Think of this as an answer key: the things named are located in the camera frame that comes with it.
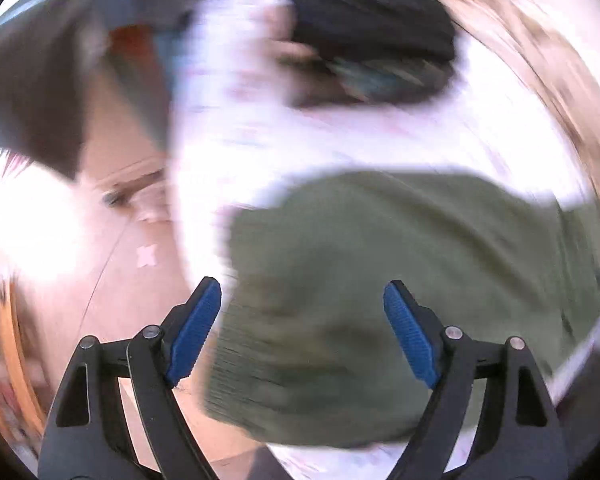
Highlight cream bear print duvet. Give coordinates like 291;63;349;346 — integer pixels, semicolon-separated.
442;0;600;196

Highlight black folded garment on stack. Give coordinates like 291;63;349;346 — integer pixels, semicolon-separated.
290;0;456;63

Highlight floral white bed sheet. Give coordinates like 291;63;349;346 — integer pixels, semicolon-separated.
170;0;600;479

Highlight teal patterned folded blanket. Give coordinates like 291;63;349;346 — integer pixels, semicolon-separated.
327;58;454;104

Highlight olive green cargo pants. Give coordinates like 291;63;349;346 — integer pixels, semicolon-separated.
204;171;600;448

